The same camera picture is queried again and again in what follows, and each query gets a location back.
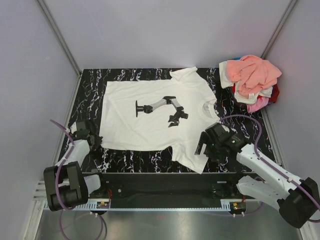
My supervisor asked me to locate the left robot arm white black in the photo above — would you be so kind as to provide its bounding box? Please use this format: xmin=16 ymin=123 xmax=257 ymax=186
xmin=43 ymin=119 xmax=108 ymax=212

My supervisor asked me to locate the salmon pink t-shirt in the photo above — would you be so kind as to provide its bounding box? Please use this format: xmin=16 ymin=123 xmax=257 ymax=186
xmin=226 ymin=55 xmax=282 ymax=99

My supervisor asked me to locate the red t-shirt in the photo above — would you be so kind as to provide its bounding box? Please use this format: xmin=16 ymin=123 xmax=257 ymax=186
xmin=229 ymin=84 xmax=280 ymax=105

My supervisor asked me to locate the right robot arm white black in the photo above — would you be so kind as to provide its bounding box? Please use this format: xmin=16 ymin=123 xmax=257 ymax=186
xmin=195 ymin=123 xmax=320 ymax=229

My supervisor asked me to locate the right aluminium frame post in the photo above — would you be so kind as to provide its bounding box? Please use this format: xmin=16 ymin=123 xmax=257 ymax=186
xmin=261 ymin=0 xmax=300 ymax=60

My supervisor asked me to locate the aluminium frame post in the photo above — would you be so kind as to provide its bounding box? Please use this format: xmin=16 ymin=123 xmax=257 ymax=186
xmin=35 ymin=0 xmax=82 ymax=77
xmin=261 ymin=0 xmax=300 ymax=60

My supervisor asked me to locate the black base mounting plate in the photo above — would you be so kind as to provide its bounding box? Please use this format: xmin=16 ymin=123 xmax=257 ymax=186
xmin=92 ymin=172 xmax=258 ymax=199

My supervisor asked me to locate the white t-shirt robot print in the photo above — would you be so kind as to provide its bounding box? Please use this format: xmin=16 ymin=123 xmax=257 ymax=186
xmin=99 ymin=67 xmax=219 ymax=174

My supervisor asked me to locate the cream white t-shirt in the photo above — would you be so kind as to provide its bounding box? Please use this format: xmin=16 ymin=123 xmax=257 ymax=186
xmin=218 ymin=61 xmax=273 ymax=107

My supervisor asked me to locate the aluminium front rail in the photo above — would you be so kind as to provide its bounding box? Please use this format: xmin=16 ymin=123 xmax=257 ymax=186
xmin=32 ymin=180 xmax=305 ymax=201

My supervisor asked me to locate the left aluminium frame post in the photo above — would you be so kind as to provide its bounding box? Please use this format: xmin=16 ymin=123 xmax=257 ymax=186
xmin=35 ymin=0 xmax=82 ymax=77

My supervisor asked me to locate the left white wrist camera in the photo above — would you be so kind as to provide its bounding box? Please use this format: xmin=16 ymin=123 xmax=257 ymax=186
xmin=67 ymin=122 xmax=80 ymax=139

